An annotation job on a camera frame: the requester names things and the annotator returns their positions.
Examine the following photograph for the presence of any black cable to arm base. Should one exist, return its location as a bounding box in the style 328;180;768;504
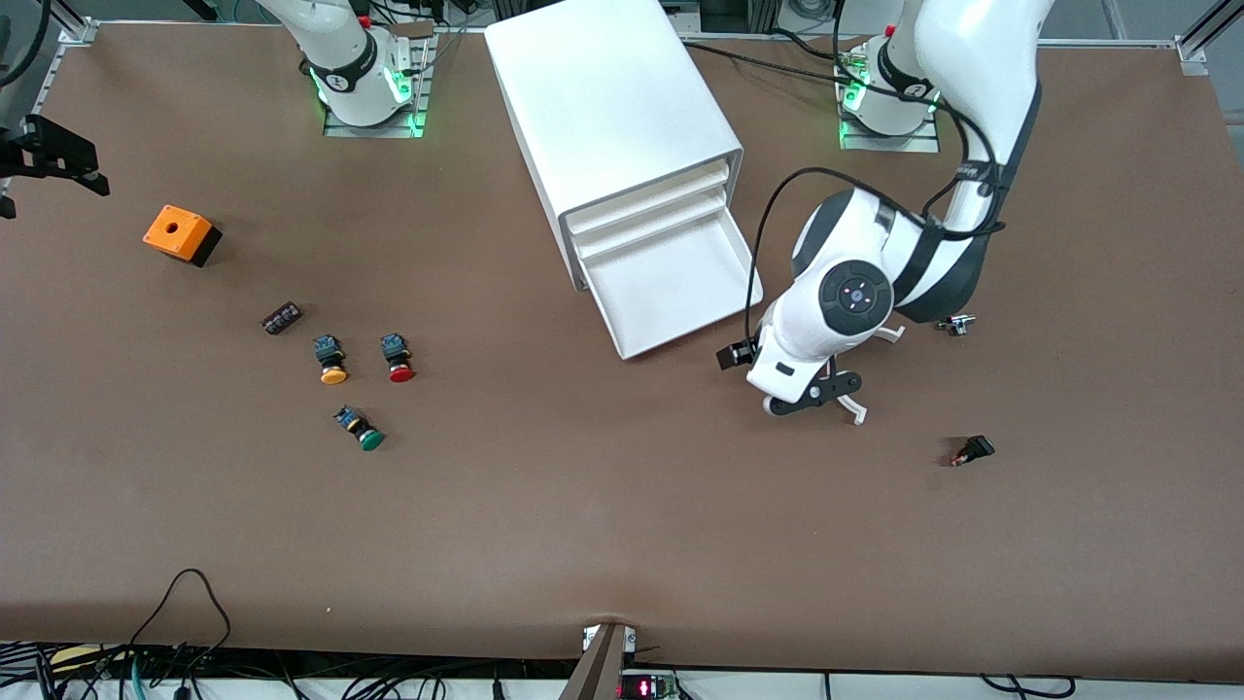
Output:
680;37;861;84

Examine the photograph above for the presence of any orange box with black base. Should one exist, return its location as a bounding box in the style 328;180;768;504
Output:
143;204;224;268

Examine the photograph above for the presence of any white drawer cabinet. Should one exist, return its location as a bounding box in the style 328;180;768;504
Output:
483;0;745;293

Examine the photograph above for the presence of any brown camera post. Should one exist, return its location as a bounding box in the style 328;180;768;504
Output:
557;622;631;700

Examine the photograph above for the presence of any white curved plastic piece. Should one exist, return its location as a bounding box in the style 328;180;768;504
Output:
834;325;907;426

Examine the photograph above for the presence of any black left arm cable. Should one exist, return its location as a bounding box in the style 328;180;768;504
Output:
743;0;1007;341

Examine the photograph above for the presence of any red push button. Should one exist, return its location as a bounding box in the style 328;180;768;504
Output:
379;332;417;384

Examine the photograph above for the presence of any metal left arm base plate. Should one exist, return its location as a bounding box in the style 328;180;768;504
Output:
838;53;942;154

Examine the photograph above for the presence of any green push button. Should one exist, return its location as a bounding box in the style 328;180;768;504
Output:
333;405;386;452

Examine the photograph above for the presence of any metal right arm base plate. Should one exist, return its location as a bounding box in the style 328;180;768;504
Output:
323;34;431;139

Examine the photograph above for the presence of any thin black looped cable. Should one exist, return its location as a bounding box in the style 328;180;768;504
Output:
126;568;234;672

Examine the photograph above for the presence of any small red led display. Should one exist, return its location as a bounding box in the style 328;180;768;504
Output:
618;669;681;700

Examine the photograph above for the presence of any yellow push button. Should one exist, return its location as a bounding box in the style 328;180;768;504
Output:
312;334;349;386

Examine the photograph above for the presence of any white shallow drawer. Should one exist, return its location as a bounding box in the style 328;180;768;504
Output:
562;160;732;236
570;187;732;262
575;209;765;361

